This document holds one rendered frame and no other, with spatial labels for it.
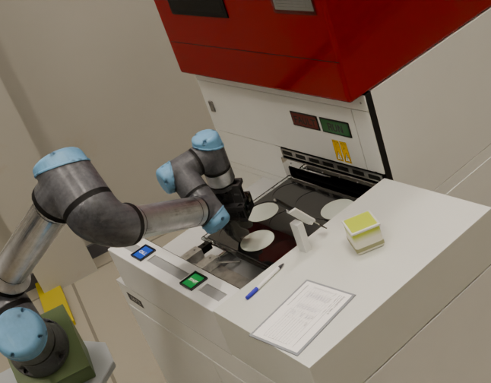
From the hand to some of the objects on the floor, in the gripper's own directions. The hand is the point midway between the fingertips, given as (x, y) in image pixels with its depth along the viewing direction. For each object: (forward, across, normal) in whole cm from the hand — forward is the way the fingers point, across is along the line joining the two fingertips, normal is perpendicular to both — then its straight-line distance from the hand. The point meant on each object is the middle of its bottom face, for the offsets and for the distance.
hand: (236, 238), depth 219 cm
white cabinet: (+90, -11, -17) cm, 92 cm away
